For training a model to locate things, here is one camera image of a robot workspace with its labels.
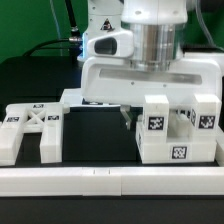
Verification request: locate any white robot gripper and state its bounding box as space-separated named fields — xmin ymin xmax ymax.
xmin=81 ymin=30 xmax=223 ymax=130

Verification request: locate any white chair seat block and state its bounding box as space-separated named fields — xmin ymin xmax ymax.
xmin=136 ymin=114 xmax=217 ymax=164

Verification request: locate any white chair back frame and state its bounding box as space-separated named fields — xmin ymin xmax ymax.
xmin=0 ymin=102 xmax=70 ymax=166

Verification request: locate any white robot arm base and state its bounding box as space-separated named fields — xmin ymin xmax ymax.
xmin=77 ymin=0 xmax=126 ymax=65

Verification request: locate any white tag sheet plate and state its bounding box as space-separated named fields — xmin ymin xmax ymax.
xmin=59 ymin=87 xmax=104 ymax=108

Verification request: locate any black cable with connector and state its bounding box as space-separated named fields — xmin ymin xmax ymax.
xmin=22 ymin=0 xmax=83 ymax=58

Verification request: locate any white front rail barrier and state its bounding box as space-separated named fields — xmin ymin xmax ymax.
xmin=0 ymin=167 xmax=224 ymax=197

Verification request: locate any white rail barrier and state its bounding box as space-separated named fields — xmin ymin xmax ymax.
xmin=215 ymin=128 xmax=224 ymax=167
xmin=0 ymin=167 xmax=224 ymax=197

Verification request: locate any white right rail barrier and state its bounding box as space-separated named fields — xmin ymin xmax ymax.
xmin=215 ymin=128 xmax=224 ymax=167

